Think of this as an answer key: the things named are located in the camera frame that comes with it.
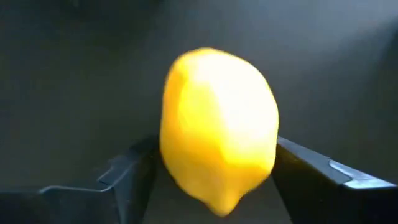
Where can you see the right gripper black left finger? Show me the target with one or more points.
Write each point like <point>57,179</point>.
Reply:
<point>77,205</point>

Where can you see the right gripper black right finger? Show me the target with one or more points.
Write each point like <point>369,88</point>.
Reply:
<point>335,202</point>

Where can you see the yellow lemon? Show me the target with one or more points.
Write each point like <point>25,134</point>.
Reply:
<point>217,130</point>

